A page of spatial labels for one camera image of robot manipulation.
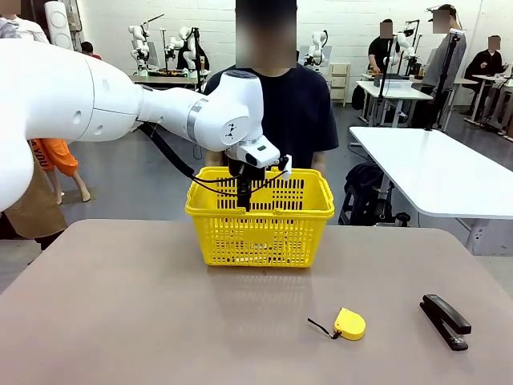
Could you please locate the white background desk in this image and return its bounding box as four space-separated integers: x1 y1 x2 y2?
355 78 434 128

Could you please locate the person in red shirt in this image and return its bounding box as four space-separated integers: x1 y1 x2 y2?
79 40 102 60

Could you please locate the mannequin with orange pants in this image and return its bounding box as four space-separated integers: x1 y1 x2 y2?
30 137 92 204

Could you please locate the white drawer cabinet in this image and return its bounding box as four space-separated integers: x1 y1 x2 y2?
329 62 352 107

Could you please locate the black arm cable sleeve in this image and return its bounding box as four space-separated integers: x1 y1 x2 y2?
138 122 284 200

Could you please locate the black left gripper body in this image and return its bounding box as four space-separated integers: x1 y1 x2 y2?
227 157 266 194

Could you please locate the black backpack under table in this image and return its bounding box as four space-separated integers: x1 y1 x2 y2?
338 161 412 226

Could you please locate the tall black camera stand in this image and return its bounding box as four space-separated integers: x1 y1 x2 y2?
425 27 466 132

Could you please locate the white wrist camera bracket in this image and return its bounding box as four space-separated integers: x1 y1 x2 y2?
276 153 293 180

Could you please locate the large white table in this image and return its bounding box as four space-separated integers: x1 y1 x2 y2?
348 125 513 256

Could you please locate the yellow plastic shopping basket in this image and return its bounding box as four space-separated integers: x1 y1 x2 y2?
184 166 336 269

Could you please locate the person in black t-shirt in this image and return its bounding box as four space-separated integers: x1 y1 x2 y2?
366 18 402 75

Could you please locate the person in navy t-shirt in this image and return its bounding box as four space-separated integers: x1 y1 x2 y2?
203 0 340 172

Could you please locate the black stapler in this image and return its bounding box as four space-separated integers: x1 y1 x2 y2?
419 293 473 352

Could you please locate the seated person in black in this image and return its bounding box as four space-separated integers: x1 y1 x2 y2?
463 34 509 88

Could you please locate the yellow tape measure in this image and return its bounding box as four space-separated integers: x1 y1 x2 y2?
307 306 367 342

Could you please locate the thin black camera stand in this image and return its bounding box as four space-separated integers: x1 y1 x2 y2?
377 31 398 126

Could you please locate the person in grey sweater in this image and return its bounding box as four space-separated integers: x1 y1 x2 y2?
419 3 468 130

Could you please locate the white tower air conditioner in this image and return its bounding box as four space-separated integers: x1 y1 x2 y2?
43 0 76 51

